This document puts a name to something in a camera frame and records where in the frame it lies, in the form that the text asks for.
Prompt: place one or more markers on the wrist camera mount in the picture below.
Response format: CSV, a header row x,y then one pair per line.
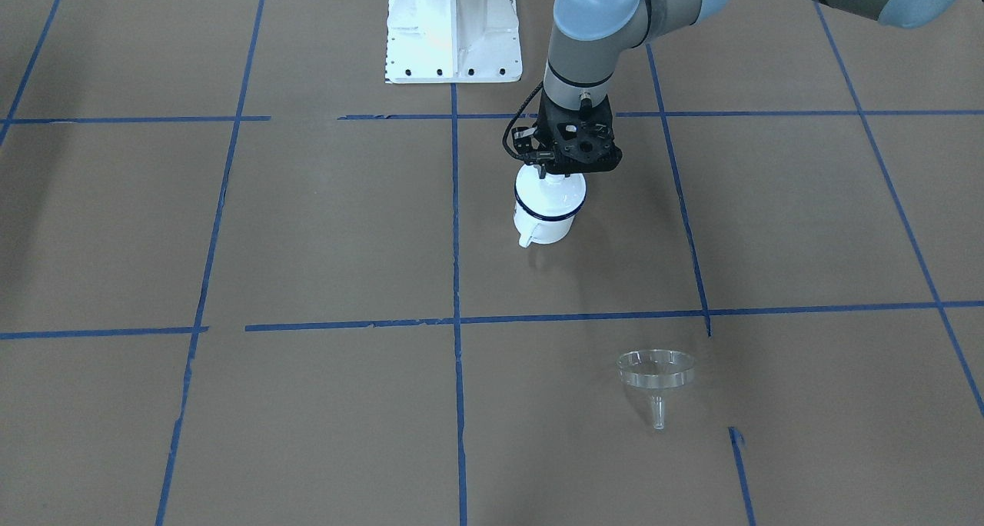
x,y
580,142

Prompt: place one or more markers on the white enamel cup lid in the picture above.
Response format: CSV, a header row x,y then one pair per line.
x,y
551,198

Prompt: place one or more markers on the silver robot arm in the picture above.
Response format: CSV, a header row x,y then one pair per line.
x,y
588,37

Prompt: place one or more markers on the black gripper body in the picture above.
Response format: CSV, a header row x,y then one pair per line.
x,y
526,143

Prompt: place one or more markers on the white camera mast base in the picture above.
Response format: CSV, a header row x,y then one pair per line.
x,y
432,41

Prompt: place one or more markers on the white enamel cup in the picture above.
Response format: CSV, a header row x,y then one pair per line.
x,y
539,229

